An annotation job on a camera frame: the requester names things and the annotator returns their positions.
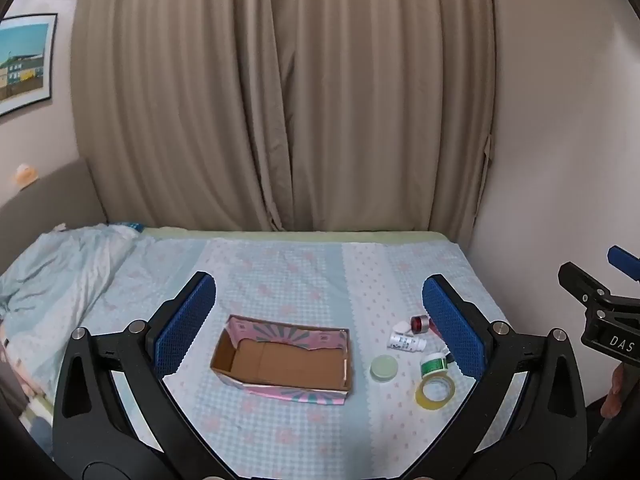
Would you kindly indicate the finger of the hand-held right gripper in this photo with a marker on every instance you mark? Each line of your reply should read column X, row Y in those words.
column 624, row 260
column 580, row 280

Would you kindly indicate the round pale green lid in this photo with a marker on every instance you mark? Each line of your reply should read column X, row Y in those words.
column 384, row 367

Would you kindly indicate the beige curtain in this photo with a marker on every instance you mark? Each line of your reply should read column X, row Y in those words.
column 280, row 95

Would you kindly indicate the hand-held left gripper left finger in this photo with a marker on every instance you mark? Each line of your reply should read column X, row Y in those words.
column 187, row 325

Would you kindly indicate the person's right hand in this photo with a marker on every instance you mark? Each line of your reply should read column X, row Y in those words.
column 616, row 391

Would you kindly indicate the grey headboard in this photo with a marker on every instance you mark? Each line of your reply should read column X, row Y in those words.
column 45, row 205

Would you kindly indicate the small white bottle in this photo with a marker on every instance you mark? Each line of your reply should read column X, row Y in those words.
column 407, row 344

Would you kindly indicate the pale green mattress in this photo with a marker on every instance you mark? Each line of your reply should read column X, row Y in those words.
column 280, row 235

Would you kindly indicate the blue pink checked bed sheet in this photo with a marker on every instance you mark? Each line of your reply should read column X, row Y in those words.
column 310, row 280

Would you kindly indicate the small red silver jar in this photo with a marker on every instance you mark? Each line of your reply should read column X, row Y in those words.
column 420, row 323

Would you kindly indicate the yellow tape roll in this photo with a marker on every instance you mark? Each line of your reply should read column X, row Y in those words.
column 435, row 391

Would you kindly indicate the white-lidded green jar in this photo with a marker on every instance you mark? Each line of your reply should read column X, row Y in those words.
column 434, row 364

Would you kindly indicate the light blue quilt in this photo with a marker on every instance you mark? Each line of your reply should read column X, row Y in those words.
column 55, row 280

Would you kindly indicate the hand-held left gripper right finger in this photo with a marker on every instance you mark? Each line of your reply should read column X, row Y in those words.
column 455, row 330

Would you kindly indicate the small orange toy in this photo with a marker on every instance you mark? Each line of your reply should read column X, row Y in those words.
column 25, row 174

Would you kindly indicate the framed landscape picture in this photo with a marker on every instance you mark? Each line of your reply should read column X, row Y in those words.
column 25, row 62

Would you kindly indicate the pink patterned cardboard box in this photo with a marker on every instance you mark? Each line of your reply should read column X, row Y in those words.
column 285, row 362

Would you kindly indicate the red box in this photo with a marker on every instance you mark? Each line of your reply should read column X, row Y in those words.
column 435, row 332

